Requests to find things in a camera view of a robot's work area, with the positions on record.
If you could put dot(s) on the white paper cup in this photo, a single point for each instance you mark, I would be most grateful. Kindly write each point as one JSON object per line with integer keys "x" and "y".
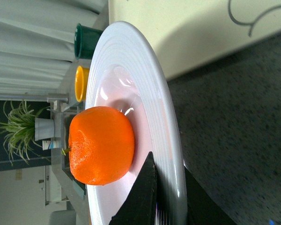
{"x": 49, "y": 144}

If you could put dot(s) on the yellow mug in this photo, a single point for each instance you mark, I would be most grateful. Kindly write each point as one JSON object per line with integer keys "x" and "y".
{"x": 81, "y": 82}

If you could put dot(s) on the potted green spider plant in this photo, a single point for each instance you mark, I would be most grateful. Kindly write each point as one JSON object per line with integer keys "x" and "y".
{"x": 19, "y": 131}

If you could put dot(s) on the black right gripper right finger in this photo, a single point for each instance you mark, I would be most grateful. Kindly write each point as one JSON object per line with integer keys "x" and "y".
{"x": 202, "y": 210}

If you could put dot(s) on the orange mandarin fruit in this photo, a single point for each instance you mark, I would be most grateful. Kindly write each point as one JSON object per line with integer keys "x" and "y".
{"x": 100, "y": 145}

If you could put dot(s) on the dark green mug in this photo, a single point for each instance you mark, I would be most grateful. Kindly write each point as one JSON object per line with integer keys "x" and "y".
{"x": 85, "y": 41}

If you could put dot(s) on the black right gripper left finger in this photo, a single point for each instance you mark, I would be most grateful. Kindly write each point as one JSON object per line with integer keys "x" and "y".
{"x": 139, "y": 208}

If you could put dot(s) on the beige bear serving tray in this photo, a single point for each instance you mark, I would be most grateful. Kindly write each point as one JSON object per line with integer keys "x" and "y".
{"x": 187, "y": 34}

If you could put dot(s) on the white round deep plate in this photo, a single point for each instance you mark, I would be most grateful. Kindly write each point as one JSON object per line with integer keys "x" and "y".
{"x": 125, "y": 74}

